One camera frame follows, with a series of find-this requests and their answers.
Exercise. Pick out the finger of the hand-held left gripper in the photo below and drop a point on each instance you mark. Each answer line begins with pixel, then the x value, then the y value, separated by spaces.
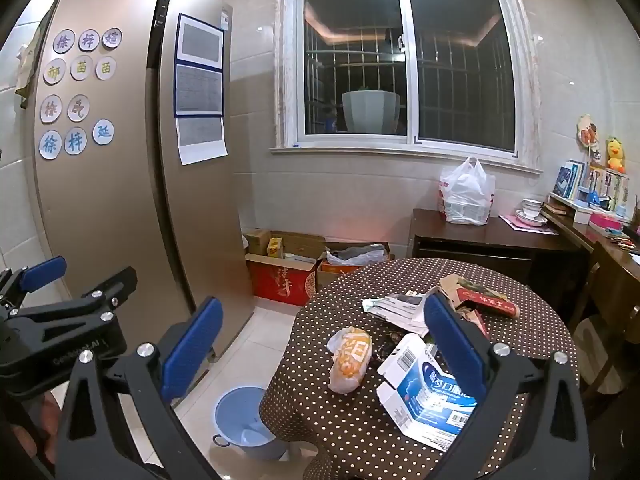
pixel 42 269
pixel 112 285

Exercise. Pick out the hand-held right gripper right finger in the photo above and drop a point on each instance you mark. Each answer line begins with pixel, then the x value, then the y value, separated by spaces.
pixel 455 345

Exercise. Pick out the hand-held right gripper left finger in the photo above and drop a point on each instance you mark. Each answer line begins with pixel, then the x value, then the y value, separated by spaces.
pixel 192 345

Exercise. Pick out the blue white carton box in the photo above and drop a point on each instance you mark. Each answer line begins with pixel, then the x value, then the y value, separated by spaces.
pixel 425 390

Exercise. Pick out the red brown cardboard box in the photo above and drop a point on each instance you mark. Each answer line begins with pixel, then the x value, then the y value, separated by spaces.
pixel 485 300

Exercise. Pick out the black snack wrapper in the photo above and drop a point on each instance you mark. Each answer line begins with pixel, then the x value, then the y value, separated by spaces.
pixel 387 345

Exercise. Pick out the blue plastic bucket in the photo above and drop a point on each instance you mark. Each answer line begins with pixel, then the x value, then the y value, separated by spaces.
pixel 240 415

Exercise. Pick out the champagne double door refrigerator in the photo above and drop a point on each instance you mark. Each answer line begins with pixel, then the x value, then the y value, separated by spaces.
pixel 125 195

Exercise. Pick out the orange white food bag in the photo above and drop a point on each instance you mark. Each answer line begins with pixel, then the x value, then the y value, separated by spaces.
pixel 350 360

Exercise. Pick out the dark wooden cabinet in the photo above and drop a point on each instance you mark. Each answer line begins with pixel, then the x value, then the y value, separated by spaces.
pixel 475 240

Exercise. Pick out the small yellow box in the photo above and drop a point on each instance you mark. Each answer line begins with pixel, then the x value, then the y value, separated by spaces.
pixel 274 248

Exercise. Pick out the group of round character magnets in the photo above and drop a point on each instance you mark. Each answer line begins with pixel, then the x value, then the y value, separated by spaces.
pixel 75 141

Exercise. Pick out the grey plastic bag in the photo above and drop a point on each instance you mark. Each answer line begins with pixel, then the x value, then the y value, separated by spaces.
pixel 357 255

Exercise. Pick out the pink paper mat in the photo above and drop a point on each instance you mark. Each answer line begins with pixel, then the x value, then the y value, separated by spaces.
pixel 515 224

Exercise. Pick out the orange cardboard box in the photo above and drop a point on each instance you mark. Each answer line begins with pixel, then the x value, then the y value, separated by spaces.
pixel 330 275

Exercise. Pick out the white bowls on plate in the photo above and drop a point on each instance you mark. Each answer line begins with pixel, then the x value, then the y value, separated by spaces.
pixel 531 221

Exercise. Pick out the brown open cardboard box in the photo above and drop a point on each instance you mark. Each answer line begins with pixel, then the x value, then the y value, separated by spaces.
pixel 300 245

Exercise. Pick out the white plastic bag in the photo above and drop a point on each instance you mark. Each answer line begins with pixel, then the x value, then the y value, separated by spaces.
pixel 467 192

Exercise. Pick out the wooden chair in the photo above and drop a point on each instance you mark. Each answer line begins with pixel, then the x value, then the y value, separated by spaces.
pixel 607 310

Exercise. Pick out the white ceramic bowl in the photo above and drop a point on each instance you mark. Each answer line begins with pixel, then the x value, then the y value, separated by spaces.
pixel 532 207

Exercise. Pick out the white printed sheet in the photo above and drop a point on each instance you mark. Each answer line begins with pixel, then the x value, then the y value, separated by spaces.
pixel 201 137

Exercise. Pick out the pink flat box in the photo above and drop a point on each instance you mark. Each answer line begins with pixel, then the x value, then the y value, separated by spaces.
pixel 607 222

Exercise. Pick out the row of books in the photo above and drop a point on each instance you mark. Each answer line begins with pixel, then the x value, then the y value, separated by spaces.
pixel 567 180

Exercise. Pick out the blue framed printed sheet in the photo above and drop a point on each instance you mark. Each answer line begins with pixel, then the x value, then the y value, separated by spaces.
pixel 199 91

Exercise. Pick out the white plant pot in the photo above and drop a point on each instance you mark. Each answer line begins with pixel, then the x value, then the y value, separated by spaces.
pixel 370 112

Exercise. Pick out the yellow duck plush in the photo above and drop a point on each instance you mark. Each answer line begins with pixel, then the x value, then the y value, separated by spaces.
pixel 615 152

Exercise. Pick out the grey printed sheet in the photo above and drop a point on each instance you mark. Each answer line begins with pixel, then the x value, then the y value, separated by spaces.
pixel 200 42

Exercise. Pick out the white sliding window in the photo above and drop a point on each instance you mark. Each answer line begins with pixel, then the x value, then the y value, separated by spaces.
pixel 401 60

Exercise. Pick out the cartoon wall decoration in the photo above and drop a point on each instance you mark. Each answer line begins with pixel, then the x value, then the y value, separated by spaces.
pixel 587 132

